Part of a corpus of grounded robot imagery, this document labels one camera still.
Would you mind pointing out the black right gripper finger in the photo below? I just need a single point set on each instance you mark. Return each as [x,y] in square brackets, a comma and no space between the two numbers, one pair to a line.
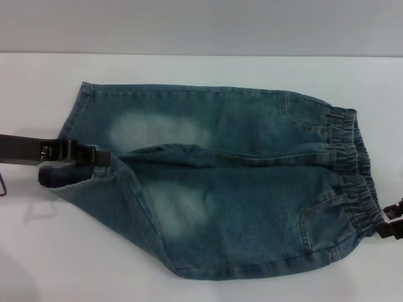
[395,210]
[392,229]

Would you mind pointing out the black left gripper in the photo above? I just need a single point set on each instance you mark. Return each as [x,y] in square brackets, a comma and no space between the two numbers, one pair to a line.
[19,149]

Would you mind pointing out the blue denim shorts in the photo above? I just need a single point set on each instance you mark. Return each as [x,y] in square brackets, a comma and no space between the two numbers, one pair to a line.
[236,204]

